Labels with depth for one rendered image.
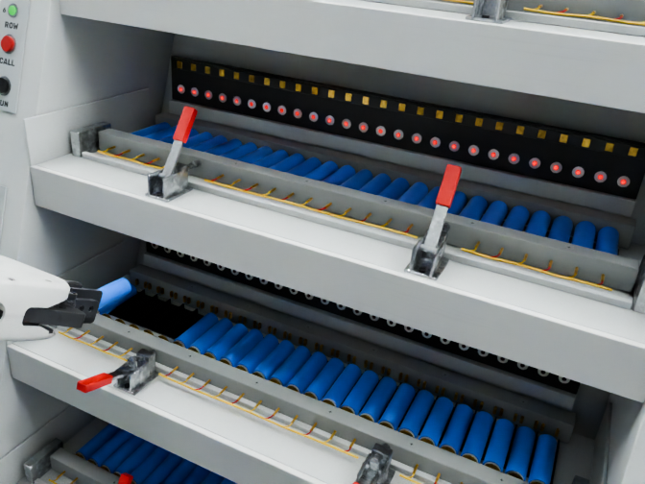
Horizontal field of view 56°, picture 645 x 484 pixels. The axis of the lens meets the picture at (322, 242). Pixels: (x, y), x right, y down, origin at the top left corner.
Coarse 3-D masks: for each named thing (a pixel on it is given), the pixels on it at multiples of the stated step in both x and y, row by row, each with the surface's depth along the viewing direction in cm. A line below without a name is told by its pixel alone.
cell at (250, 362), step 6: (270, 336) 69; (264, 342) 68; (270, 342) 68; (276, 342) 69; (258, 348) 67; (264, 348) 67; (270, 348) 68; (252, 354) 66; (258, 354) 66; (264, 354) 67; (246, 360) 65; (252, 360) 65; (258, 360) 66; (246, 366) 64; (252, 366) 65
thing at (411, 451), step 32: (96, 320) 69; (160, 352) 65; (192, 352) 65; (224, 384) 62; (256, 384) 61; (256, 416) 59; (288, 416) 60; (320, 416) 58; (352, 416) 58; (416, 448) 55; (448, 480) 54; (480, 480) 53; (512, 480) 53
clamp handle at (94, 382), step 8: (128, 360) 62; (128, 368) 62; (96, 376) 58; (104, 376) 58; (112, 376) 59; (120, 376) 60; (80, 384) 56; (88, 384) 56; (96, 384) 57; (104, 384) 58
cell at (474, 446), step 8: (480, 416) 60; (488, 416) 60; (472, 424) 60; (480, 424) 59; (488, 424) 60; (472, 432) 58; (480, 432) 58; (488, 432) 59; (472, 440) 57; (480, 440) 57; (464, 448) 57; (472, 448) 56; (480, 448) 57; (472, 456) 56; (480, 456) 56
